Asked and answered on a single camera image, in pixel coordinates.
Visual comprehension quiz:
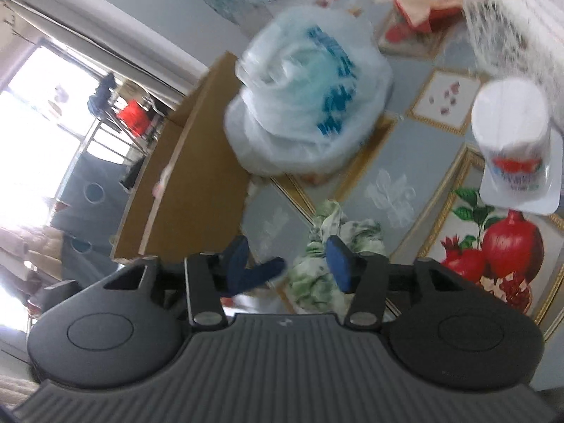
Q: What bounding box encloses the green white cloth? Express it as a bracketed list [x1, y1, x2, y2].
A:
[286, 201, 386, 317]

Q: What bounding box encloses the brown cardboard box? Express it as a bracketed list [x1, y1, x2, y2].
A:
[112, 53, 250, 263]

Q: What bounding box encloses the red bag on balcony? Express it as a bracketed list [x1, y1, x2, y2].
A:
[117, 100, 151, 136]

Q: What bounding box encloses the white plastic bag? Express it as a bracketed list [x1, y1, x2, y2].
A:
[224, 6, 393, 177]

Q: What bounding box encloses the white tissue roll pack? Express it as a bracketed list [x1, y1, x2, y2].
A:
[471, 76, 563, 216]

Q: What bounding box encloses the white plaid blanket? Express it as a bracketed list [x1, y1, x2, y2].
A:
[464, 0, 563, 128]

